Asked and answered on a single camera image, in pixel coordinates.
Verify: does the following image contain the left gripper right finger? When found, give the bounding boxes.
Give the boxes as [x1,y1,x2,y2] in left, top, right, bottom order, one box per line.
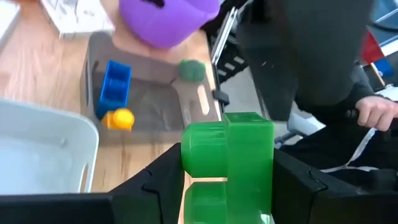
[272,148,374,224]

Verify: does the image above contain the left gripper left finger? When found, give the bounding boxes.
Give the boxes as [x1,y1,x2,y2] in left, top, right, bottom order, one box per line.
[110,142,186,224]

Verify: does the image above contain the large green peg block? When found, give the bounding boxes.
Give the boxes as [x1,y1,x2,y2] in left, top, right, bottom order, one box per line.
[181,111,275,224]
[177,58,207,83]

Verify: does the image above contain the small yellow toy brick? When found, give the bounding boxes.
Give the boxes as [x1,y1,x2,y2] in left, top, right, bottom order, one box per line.
[101,108,136,131]

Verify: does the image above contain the blue toy brick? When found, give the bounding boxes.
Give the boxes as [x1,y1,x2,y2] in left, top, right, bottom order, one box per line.
[95,60,132,121]

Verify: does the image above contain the grey translucent plastic bin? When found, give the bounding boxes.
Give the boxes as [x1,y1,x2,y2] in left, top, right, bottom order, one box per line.
[80,30,223,147]

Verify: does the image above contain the person's hand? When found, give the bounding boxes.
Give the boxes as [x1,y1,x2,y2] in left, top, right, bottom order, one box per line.
[354,95,398,132]

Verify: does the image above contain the white plastic bin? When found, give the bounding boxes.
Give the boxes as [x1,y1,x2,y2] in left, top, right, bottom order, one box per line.
[0,98,100,195]

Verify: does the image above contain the person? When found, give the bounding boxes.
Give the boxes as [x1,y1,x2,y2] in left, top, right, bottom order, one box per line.
[236,0,398,190]

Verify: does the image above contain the red and blue object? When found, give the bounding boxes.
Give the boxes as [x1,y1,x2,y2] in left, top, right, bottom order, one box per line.
[360,29,396,78]

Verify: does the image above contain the purple plastic bucket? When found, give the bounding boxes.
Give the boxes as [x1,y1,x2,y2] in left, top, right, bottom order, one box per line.
[118,0,221,50]

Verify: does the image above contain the white cord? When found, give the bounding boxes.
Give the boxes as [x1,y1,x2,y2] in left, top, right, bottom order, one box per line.
[320,127,379,174]

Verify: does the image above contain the black frame clamp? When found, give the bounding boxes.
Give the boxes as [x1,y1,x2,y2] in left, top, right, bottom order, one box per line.
[213,90,230,106]

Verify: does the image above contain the black aluminium table frame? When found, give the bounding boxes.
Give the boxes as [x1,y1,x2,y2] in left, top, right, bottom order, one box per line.
[200,0,249,108]

